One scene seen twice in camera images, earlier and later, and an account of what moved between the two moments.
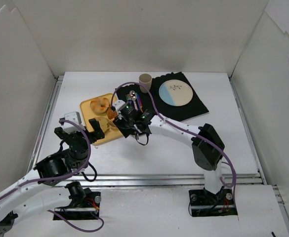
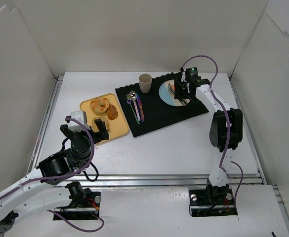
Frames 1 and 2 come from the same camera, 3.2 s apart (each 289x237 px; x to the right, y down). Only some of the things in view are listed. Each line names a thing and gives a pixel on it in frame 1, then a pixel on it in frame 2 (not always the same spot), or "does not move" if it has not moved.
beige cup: x=145 y=79 does not move
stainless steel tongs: x=113 y=126 to x=185 y=102
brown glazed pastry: x=111 y=113 does not move
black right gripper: x=119 y=121 to x=181 y=91
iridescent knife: x=139 y=102 does not move
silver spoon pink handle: x=133 y=96 does not move
